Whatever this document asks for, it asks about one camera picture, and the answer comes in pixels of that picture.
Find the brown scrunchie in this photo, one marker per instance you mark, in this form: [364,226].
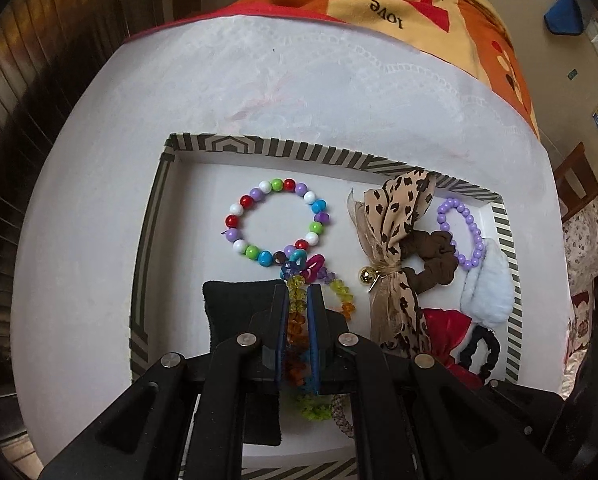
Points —
[429,250]

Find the orange printed blanket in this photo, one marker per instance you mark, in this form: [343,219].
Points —
[429,20]

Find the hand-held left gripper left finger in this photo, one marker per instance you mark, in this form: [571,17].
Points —
[280,340]

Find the floral bedding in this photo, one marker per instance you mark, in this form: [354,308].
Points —
[589,240]

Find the white table cover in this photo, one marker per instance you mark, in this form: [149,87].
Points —
[104,210]

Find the white fluffy scrunchie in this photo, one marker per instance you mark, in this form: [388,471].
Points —
[489,295]

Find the leopard print hair bow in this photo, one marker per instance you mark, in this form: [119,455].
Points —
[399,215]

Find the black cloth pad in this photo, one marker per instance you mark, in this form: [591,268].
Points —
[234,310]

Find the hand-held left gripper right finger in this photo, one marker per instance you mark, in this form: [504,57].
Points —
[313,340]

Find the striped-rim white tray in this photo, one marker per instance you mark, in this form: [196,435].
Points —
[219,144]

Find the wooden chair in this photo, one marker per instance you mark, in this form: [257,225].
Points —
[576,170]

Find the red satin hair bow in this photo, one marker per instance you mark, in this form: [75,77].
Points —
[444,330]

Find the black scrunchie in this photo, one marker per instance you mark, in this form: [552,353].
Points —
[489,355]

